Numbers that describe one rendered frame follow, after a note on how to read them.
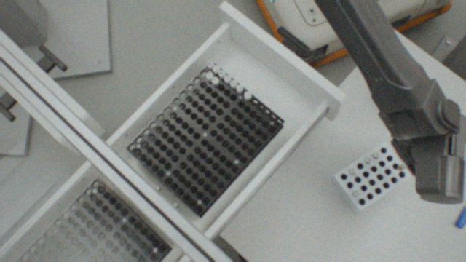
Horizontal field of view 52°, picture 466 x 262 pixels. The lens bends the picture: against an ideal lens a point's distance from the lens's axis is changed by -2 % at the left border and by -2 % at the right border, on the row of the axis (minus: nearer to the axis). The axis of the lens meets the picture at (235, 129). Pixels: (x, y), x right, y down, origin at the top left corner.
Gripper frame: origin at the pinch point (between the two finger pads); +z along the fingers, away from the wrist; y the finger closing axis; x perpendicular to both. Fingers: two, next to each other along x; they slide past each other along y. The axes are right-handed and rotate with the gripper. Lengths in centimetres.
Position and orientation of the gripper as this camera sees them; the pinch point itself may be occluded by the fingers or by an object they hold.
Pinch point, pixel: (408, 161)
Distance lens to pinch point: 90.7
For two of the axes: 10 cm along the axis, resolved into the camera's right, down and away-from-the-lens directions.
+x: 8.6, -4.9, 1.2
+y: 5.1, 8.1, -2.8
